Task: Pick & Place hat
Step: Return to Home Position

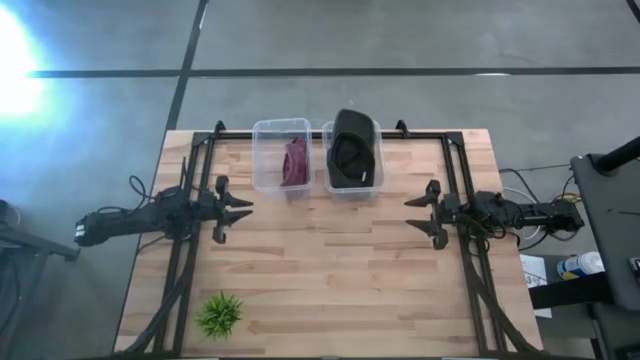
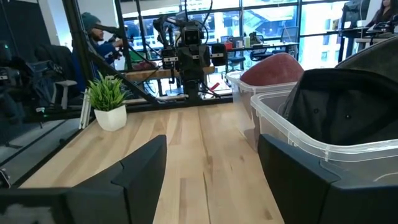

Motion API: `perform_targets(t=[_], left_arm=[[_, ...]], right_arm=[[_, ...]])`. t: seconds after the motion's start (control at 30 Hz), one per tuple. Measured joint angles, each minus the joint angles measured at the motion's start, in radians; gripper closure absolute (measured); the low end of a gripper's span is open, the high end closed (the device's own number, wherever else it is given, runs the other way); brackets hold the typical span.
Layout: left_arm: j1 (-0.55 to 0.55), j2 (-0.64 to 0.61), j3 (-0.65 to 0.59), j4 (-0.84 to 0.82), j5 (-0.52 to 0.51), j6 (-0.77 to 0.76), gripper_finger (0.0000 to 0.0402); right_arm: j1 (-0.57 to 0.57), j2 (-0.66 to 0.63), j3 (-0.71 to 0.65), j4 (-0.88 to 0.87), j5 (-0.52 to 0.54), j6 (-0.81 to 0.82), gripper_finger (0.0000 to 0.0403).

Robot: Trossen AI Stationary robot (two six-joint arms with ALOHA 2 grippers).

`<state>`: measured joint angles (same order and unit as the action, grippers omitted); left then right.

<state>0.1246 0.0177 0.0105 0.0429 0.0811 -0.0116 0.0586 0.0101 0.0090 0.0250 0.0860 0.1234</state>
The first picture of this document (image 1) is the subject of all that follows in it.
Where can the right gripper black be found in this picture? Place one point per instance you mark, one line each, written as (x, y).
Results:
(450, 206)

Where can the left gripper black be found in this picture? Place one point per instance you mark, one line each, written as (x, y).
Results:
(209, 207)

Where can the maroon fuzzy hat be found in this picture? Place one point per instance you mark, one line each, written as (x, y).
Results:
(295, 165)

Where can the dark cap with white label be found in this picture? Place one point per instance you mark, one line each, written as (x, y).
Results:
(352, 150)

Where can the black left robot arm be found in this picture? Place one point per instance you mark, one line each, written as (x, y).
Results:
(130, 220)

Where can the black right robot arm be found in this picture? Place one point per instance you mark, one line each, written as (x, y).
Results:
(530, 215)

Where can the clear plastic storage bin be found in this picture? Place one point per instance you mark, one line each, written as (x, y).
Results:
(380, 165)
(270, 160)

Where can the small green artificial plant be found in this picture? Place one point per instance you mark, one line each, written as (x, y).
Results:
(219, 315)

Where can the white paper sheet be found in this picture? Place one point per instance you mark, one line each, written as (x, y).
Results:
(534, 272)

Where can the white and blue can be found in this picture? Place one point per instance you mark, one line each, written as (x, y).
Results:
(580, 265)

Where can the dark grey equipment case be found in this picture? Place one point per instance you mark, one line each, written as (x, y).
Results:
(612, 225)

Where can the black pole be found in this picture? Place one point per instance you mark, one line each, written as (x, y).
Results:
(617, 157)

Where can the grey side table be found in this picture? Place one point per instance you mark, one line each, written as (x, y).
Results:
(25, 250)

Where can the black aluminium table frame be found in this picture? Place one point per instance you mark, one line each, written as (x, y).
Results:
(240, 135)

